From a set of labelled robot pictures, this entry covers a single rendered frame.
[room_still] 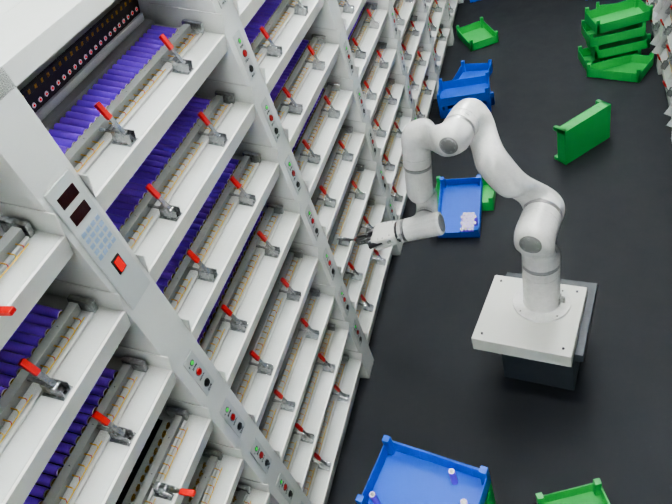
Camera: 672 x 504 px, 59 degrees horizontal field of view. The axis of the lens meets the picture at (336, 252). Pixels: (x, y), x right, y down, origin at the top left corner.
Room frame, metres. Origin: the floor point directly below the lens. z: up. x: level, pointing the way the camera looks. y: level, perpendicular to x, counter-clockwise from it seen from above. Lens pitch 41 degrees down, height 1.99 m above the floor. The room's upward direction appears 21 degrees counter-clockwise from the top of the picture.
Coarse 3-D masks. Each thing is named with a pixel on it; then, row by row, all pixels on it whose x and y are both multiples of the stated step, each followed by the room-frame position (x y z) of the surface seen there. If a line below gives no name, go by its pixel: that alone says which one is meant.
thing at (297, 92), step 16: (320, 32) 2.10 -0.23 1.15; (336, 32) 2.07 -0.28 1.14; (304, 48) 2.03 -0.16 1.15; (320, 48) 2.04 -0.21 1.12; (336, 48) 2.04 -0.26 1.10; (288, 64) 1.94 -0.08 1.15; (304, 64) 1.94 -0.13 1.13; (320, 64) 1.91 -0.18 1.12; (288, 80) 1.83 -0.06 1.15; (304, 80) 1.85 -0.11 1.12; (320, 80) 1.85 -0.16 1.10; (272, 96) 1.76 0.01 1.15; (288, 96) 1.69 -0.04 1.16; (304, 96) 1.77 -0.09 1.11; (288, 112) 1.69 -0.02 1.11; (304, 112) 1.68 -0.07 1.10; (288, 128) 1.61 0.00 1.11
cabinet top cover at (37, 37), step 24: (24, 0) 1.28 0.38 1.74; (48, 0) 1.21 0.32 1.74; (72, 0) 1.15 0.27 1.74; (96, 0) 1.15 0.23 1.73; (0, 24) 1.17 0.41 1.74; (24, 24) 1.11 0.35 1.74; (48, 24) 1.05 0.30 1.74; (72, 24) 1.08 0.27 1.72; (0, 48) 1.02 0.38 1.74; (24, 48) 0.98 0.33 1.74; (48, 48) 1.02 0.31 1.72; (0, 72) 0.92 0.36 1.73; (24, 72) 0.96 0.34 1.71; (0, 96) 0.90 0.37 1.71
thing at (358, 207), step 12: (360, 168) 2.08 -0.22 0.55; (372, 168) 2.07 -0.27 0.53; (360, 180) 2.03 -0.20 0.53; (372, 180) 2.01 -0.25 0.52; (348, 204) 1.90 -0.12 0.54; (360, 204) 1.88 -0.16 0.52; (348, 216) 1.83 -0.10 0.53; (360, 216) 1.82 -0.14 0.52; (348, 228) 1.77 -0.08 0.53; (336, 240) 1.71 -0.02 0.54; (336, 252) 1.65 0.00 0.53; (348, 252) 1.65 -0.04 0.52
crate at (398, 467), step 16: (384, 448) 0.89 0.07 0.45; (400, 448) 0.88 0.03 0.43; (416, 448) 0.85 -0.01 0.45; (384, 464) 0.87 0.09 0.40; (400, 464) 0.85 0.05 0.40; (416, 464) 0.83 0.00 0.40; (432, 464) 0.81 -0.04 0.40; (448, 464) 0.79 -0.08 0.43; (464, 464) 0.76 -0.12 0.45; (368, 480) 0.81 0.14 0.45; (384, 480) 0.82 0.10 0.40; (400, 480) 0.80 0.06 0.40; (416, 480) 0.79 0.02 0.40; (432, 480) 0.77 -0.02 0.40; (448, 480) 0.76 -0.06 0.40; (464, 480) 0.74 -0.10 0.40; (480, 480) 0.72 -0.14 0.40; (368, 496) 0.79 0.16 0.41; (384, 496) 0.78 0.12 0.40; (400, 496) 0.76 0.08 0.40; (416, 496) 0.75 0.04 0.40; (432, 496) 0.73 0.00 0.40; (448, 496) 0.71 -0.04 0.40; (464, 496) 0.70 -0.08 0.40; (480, 496) 0.66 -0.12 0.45
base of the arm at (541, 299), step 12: (528, 276) 1.25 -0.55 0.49; (540, 276) 1.22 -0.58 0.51; (552, 276) 1.21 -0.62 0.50; (528, 288) 1.25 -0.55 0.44; (540, 288) 1.21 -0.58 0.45; (552, 288) 1.21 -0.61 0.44; (516, 300) 1.30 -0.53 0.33; (528, 300) 1.24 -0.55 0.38; (540, 300) 1.21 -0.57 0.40; (552, 300) 1.20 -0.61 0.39; (564, 300) 1.21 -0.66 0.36; (528, 312) 1.23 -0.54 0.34; (540, 312) 1.21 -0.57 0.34; (552, 312) 1.20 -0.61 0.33; (564, 312) 1.18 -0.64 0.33
